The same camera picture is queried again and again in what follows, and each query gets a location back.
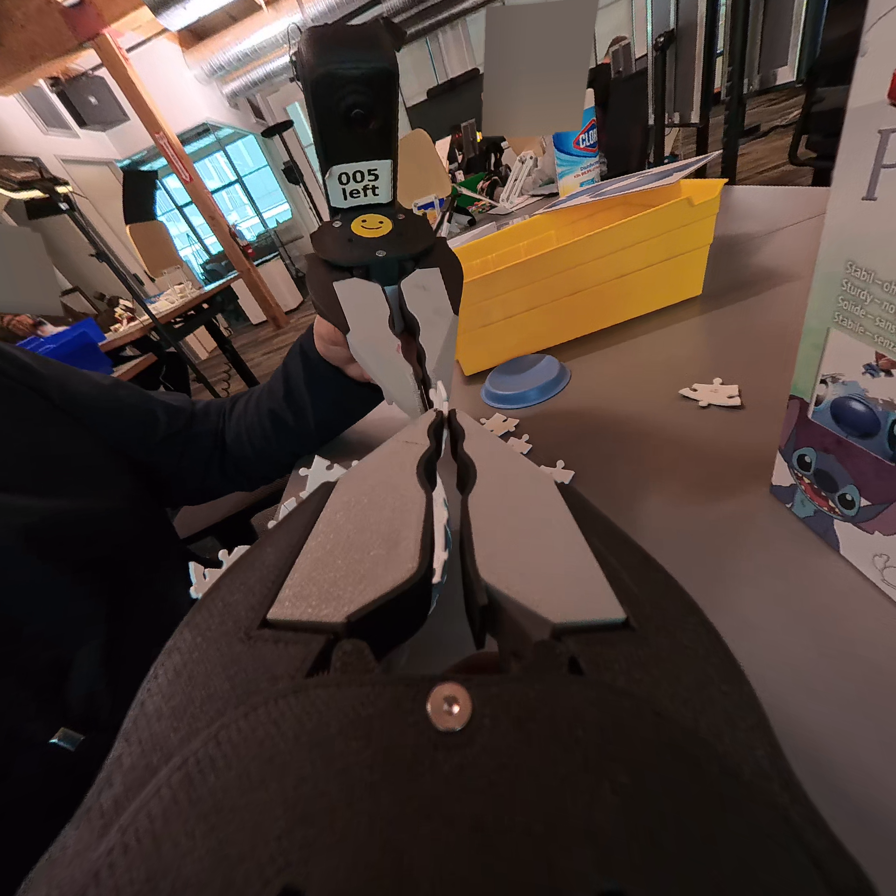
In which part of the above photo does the black tripod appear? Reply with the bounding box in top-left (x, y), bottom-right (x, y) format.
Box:
top-left (24, 175), bottom-right (225, 400)

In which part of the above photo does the assembled white puzzle ball section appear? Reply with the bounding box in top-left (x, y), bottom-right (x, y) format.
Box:
top-left (188, 454), bottom-right (365, 599)

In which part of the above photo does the blue round puzzle stand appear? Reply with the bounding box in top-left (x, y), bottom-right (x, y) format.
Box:
top-left (481, 353), bottom-right (571, 410)

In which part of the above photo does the person's left hand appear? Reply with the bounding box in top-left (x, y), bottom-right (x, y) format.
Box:
top-left (313, 317), bottom-right (382, 386)

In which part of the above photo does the person's left forearm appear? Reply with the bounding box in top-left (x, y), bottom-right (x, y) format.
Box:
top-left (0, 325), bottom-right (386, 508)

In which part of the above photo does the person's dark clothed torso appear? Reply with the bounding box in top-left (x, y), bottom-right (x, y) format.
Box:
top-left (0, 483), bottom-right (204, 896)

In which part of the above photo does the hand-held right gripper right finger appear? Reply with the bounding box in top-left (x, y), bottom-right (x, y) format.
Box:
top-left (450, 410), bottom-right (629, 665)

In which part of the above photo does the blue white printed board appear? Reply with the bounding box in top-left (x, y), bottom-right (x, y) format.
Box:
top-left (539, 150), bottom-right (722, 214)

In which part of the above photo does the disinfectant wipes canister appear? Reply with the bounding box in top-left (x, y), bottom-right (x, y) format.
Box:
top-left (553, 108), bottom-right (603, 197)

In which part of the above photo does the cartoon printed puzzle box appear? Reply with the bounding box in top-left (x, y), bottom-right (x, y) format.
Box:
top-left (770, 0), bottom-right (896, 603)

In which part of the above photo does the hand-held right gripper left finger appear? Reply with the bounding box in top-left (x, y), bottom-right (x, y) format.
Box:
top-left (265, 408), bottom-right (448, 660)

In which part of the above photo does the wooden post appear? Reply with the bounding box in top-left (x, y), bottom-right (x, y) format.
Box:
top-left (91, 31), bottom-right (288, 330)

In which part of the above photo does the white cabinet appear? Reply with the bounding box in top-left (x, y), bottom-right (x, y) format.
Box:
top-left (234, 262), bottom-right (305, 324)

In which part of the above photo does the blue storage bin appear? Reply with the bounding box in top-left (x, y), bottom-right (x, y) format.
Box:
top-left (14, 318), bottom-right (113, 375)

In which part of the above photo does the yellow plastic bin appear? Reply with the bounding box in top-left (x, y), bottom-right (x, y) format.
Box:
top-left (448, 178), bottom-right (729, 377)

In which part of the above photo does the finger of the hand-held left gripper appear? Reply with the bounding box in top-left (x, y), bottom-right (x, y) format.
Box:
top-left (401, 268), bottom-right (461, 393)
top-left (332, 279), bottom-right (428, 415)

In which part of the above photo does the wooden workbench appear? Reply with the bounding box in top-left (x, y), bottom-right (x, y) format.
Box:
top-left (98, 276), bottom-right (246, 351)

